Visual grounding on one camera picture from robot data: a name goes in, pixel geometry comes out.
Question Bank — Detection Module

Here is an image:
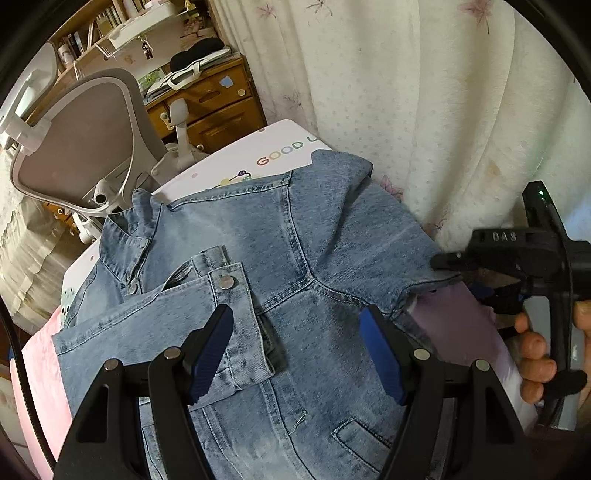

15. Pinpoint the white tote bag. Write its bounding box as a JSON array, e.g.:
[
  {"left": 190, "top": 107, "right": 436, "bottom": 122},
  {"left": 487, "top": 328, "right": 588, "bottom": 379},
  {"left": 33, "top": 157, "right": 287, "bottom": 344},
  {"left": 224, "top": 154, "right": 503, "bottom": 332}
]
[{"left": 144, "top": 56, "right": 232, "bottom": 97}]

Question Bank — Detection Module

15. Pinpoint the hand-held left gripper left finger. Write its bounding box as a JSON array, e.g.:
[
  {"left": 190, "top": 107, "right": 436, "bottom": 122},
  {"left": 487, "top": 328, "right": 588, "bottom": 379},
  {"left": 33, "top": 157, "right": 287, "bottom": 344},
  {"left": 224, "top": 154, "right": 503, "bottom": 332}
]
[{"left": 53, "top": 304, "right": 234, "bottom": 480}]

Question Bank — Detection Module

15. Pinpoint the black cable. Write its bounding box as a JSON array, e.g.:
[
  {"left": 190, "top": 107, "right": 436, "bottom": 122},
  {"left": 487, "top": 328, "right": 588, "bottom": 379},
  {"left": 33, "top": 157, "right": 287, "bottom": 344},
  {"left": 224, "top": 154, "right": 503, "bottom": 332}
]
[{"left": 0, "top": 295, "right": 51, "bottom": 457}]

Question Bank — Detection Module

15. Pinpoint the pink cloth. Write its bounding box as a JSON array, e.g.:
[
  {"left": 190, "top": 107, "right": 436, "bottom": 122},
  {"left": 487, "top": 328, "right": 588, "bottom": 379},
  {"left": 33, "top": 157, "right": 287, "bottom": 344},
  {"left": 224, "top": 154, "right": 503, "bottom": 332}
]
[{"left": 9, "top": 305, "right": 79, "bottom": 462}]

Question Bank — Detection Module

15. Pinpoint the white shelf tray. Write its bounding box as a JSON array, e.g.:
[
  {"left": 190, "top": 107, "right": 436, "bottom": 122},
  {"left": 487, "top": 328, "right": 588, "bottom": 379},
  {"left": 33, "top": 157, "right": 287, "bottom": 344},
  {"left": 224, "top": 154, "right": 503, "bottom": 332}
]
[{"left": 95, "top": 7, "right": 216, "bottom": 51}]

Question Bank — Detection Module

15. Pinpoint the wooden drawer cabinet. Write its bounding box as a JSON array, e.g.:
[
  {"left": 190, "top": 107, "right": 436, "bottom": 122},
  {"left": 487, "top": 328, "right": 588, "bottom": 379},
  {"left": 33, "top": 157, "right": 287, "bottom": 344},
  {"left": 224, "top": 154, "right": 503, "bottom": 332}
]
[{"left": 145, "top": 55, "right": 269, "bottom": 155}]

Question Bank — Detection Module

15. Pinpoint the cream floral curtain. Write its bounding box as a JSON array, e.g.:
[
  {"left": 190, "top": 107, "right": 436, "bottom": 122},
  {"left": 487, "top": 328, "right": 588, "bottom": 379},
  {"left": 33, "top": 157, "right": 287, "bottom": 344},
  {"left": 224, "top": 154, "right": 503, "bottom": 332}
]
[{"left": 207, "top": 0, "right": 591, "bottom": 259}]

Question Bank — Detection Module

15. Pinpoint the lilac cloth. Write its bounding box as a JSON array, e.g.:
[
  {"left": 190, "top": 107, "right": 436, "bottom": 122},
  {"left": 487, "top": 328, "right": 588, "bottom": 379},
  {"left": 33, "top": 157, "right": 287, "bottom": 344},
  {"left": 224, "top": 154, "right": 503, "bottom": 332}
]
[{"left": 409, "top": 281, "right": 540, "bottom": 431}]

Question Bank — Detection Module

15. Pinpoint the white printed mat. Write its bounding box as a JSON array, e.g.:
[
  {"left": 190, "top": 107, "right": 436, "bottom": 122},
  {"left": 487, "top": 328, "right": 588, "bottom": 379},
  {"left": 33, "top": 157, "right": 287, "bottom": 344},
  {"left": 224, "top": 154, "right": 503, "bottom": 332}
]
[{"left": 60, "top": 119, "right": 334, "bottom": 334}]

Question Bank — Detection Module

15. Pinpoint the wooden bookshelf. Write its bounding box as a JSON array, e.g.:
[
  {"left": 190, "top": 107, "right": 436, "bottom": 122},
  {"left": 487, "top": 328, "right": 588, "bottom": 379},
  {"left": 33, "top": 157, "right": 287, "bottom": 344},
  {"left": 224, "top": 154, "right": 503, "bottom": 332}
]
[{"left": 46, "top": 0, "right": 214, "bottom": 86}]

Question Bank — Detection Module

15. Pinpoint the grey mesh office chair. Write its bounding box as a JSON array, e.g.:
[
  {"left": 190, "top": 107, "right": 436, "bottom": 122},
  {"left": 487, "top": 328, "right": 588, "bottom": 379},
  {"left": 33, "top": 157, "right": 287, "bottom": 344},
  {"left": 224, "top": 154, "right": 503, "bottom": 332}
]
[{"left": 0, "top": 44, "right": 214, "bottom": 245}]

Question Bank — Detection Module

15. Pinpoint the blue denim jacket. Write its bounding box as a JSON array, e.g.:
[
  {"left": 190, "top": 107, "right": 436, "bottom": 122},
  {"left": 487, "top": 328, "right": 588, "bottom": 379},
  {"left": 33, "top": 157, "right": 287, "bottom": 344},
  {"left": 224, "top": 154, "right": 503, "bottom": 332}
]
[{"left": 52, "top": 150, "right": 462, "bottom": 480}]

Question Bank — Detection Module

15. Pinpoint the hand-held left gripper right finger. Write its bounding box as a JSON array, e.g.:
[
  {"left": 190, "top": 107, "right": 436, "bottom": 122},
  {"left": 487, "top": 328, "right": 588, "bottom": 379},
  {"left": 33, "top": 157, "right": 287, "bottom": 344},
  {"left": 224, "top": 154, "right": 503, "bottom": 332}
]
[{"left": 359, "top": 305, "right": 539, "bottom": 480}]

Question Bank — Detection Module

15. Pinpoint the cream ruffled bedding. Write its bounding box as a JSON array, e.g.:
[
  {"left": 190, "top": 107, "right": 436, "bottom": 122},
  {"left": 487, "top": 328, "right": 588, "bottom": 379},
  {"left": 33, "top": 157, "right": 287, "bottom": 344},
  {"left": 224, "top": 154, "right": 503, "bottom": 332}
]
[{"left": 0, "top": 148, "right": 81, "bottom": 326}]

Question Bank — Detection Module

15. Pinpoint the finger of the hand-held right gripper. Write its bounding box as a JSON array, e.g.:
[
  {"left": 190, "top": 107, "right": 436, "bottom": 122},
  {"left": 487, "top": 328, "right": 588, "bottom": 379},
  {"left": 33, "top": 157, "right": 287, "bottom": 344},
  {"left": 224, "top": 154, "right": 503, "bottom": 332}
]
[
  {"left": 470, "top": 281, "right": 528, "bottom": 315},
  {"left": 429, "top": 250, "right": 476, "bottom": 274}
]

